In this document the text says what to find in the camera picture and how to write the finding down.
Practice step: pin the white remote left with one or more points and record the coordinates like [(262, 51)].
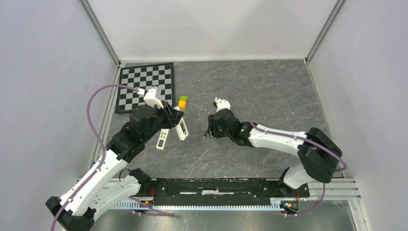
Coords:
[(162, 139)]

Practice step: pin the green yellow orange brick stack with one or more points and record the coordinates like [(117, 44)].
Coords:
[(182, 104)]

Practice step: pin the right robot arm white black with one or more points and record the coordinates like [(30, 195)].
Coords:
[(319, 156)]

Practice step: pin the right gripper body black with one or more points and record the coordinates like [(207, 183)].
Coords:
[(214, 131)]

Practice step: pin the black white chessboard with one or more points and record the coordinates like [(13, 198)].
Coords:
[(145, 77)]

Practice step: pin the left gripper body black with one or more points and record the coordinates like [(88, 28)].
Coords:
[(166, 123)]

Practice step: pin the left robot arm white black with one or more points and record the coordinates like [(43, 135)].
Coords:
[(81, 206)]

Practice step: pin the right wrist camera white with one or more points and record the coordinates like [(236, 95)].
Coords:
[(221, 104)]

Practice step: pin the white remote control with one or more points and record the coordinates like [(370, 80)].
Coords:
[(181, 128)]

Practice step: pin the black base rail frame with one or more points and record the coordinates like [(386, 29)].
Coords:
[(214, 191)]

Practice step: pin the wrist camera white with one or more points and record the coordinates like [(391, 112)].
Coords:
[(221, 104), (152, 98)]

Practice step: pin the white cable duct comb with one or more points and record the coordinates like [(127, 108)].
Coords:
[(129, 204)]

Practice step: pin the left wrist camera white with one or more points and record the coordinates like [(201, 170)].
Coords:
[(152, 98)]

